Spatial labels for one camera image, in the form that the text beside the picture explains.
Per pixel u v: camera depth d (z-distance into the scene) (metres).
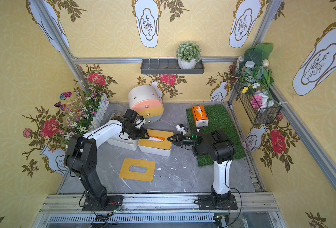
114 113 1.10
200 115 1.01
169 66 0.92
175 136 0.87
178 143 0.83
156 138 0.90
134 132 0.79
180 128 0.90
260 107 0.67
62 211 0.74
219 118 1.09
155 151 0.86
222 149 0.53
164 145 0.85
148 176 0.84
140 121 0.82
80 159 0.49
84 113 0.92
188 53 0.73
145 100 0.91
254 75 0.76
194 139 0.80
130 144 0.87
